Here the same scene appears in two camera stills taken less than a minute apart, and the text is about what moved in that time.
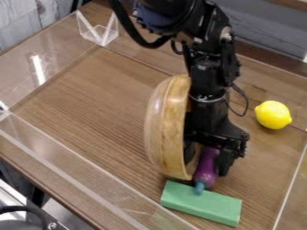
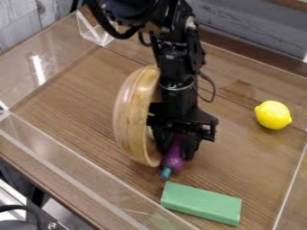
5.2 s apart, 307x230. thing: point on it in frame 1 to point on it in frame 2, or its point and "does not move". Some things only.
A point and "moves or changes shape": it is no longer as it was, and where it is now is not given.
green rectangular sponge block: [212, 205] does not move
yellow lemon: [273, 115] does not move
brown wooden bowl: [169, 123] moves or changes shape
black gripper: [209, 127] to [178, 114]
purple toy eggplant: [206, 169] to [174, 158]
